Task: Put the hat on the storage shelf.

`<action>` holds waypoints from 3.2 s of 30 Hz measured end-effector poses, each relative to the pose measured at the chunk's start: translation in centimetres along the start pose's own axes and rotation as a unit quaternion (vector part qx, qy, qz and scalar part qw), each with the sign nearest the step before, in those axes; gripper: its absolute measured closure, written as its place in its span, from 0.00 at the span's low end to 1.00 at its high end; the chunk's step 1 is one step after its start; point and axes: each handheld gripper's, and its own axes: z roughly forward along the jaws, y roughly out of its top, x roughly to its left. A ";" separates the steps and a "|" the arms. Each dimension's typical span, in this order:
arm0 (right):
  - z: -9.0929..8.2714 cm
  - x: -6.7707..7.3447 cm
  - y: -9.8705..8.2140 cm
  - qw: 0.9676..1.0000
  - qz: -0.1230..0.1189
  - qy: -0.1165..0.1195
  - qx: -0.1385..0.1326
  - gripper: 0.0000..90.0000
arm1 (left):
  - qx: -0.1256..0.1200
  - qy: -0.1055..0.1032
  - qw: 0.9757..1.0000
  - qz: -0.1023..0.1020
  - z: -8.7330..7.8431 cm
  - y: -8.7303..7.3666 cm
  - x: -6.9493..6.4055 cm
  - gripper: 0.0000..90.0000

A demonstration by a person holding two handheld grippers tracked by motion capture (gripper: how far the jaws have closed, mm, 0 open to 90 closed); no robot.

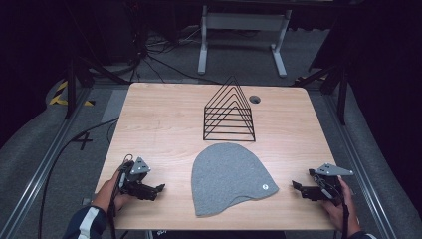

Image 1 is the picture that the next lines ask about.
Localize person's right hand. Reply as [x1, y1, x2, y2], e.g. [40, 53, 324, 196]
[320, 176, 363, 235]

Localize yellow black hazard tape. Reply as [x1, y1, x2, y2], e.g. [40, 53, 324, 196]
[48, 80, 97, 108]

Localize grey knitted beanie hat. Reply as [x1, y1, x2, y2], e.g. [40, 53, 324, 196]
[190, 141, 280, 218]

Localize long black floor cable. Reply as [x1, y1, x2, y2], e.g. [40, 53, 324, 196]
[37, 117, 119, 239]

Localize hand-held gripper cable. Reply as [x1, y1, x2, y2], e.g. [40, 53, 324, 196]
[341, 200, 350, 239]
[106, 153, 134, 239]

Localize white metal desk frame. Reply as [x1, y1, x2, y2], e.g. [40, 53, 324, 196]
[197, 4, 294, 79]

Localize black wire triangular rack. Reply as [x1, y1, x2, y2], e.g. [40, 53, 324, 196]
[202, 75, 257, 143]

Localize black tape floor mark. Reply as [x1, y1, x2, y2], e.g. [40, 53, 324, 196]
[70, 131, 95, 151]

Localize left hand-held gripper cable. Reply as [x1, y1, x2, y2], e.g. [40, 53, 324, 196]
[106, 153, 134, 239]

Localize person's left hand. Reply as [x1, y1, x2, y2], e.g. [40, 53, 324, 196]
[92, 168, 134, 214]

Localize black metal stand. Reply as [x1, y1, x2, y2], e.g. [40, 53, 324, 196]
[63, 54, 131, 120]
[291, 61, 350, 126]

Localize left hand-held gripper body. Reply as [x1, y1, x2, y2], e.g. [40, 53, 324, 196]
[116, 155, 152, 197]

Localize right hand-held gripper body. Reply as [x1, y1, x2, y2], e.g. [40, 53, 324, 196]
[308, 161, 354, 204]

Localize right hand-held gripper cable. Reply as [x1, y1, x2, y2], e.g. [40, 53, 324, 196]
[341, 200, 350, 239]

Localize tangle of black floor cables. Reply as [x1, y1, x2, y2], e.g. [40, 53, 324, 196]
[127, 19, 222, 86]

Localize aluminium floor rail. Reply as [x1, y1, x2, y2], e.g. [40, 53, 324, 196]
[321, 94, 400, 239]
[0, 87, 95, 239]

